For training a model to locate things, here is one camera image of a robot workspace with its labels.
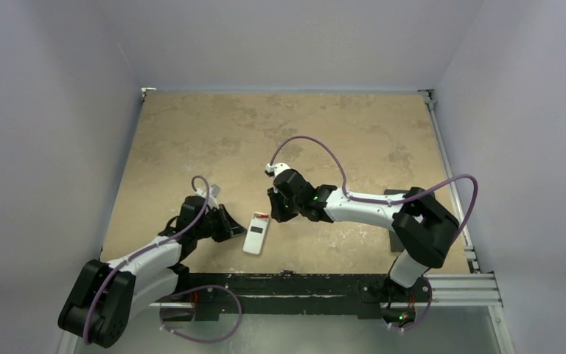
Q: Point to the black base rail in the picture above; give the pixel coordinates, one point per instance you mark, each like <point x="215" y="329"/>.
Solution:
<point x="366" y="296"/>

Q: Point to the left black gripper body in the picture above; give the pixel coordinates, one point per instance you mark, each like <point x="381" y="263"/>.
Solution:
<point x="218" y="228"/>

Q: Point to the white red remote control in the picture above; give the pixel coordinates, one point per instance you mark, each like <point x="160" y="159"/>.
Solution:
<point x="255" y="236"/>

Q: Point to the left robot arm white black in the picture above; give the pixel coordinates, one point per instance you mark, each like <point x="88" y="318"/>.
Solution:
<point x="106" y="295"/>

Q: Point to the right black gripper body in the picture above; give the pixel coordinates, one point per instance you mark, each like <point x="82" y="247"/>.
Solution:
<point x="277" y="203"/>

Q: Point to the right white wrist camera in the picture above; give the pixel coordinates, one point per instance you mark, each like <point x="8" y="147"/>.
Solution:
<point x="273" y="170"/>

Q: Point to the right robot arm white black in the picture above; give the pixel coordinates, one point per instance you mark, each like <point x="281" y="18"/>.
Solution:
<point x="424" y="227"/>

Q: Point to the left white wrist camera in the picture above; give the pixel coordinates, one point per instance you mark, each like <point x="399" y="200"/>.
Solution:
<point x="214" y="191"/>

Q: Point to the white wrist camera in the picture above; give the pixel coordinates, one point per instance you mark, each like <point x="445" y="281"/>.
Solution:
<point x="214" y="191"/>
<point x="273" y="170"/>

